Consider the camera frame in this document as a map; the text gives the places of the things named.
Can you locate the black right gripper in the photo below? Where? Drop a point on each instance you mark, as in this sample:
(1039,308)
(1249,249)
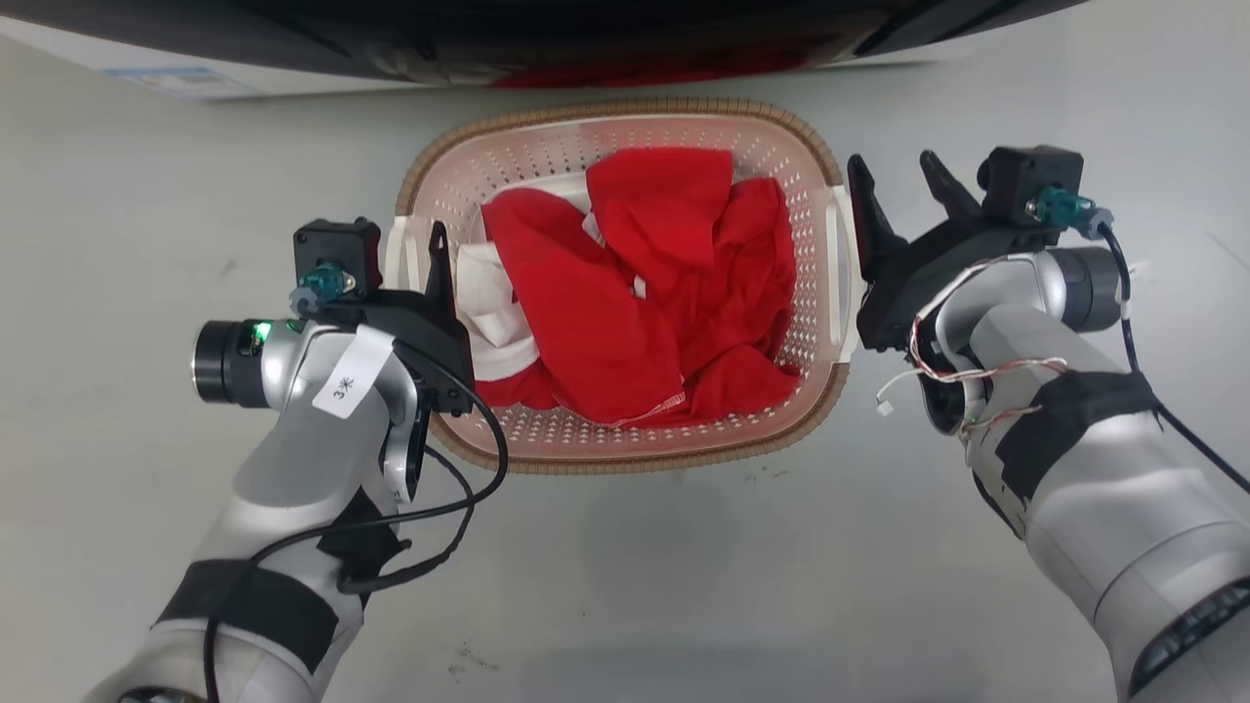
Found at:
(908,288)

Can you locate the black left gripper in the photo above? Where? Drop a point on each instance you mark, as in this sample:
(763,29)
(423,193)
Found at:
(420,337)

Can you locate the white perforated laundry basket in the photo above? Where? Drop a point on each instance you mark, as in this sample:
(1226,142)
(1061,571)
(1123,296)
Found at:
(566,439)

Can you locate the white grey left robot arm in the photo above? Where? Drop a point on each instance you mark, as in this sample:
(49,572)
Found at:
(293,469)

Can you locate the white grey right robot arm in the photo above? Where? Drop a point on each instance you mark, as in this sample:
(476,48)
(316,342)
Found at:
(1104,508)

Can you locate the white garment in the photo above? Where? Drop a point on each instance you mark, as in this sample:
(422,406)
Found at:
(493,293)

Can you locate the red garment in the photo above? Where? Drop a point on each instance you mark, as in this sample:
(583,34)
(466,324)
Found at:
(605,322)

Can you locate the round black washer door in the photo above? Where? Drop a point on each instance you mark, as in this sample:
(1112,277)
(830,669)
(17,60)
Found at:
(488,29)

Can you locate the blue energy label sticker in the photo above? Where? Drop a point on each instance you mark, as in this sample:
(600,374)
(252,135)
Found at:
(176,81)

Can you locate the white front-load washing machine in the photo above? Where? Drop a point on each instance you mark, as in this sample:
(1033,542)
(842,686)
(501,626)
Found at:
(59,44)

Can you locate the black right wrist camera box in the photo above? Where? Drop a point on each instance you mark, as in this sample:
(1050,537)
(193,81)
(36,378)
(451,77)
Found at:
(1025,171)

